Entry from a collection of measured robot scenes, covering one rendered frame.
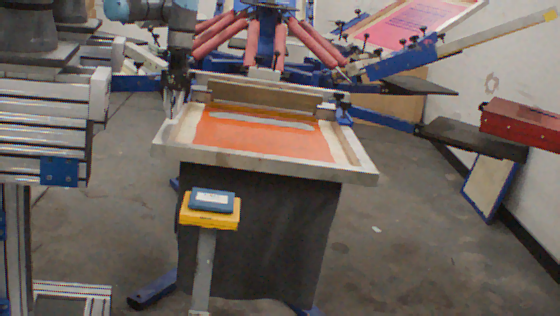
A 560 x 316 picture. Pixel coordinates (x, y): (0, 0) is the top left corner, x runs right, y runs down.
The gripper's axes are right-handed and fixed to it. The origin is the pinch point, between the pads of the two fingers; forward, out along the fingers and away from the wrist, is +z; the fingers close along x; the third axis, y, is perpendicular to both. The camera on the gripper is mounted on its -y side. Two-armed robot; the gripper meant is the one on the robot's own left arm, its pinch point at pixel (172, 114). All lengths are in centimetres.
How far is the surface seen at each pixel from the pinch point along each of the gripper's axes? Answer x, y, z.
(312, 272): 46, 12, 38
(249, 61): 21, -83, -7
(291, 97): 37, -36, -3
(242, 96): 19.7, -36.0, -1.1
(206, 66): 2, -98, -1
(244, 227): 24.8, 12.5, 26.2
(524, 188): 227, -191, 63
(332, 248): 84, -136, 98
